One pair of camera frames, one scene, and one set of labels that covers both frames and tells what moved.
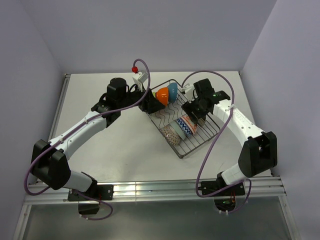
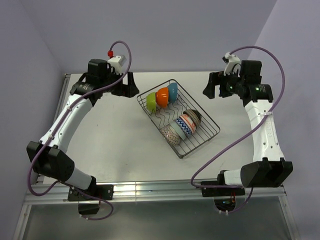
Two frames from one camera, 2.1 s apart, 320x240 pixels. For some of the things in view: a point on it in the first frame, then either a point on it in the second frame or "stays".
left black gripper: [150, 104] -> [129, 90]
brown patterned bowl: [166, 130] stays
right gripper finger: [193, 114] -> [214, 79]
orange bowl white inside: [162, 95] stays
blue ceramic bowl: [172, 91] stays
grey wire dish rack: [184, 134] stays
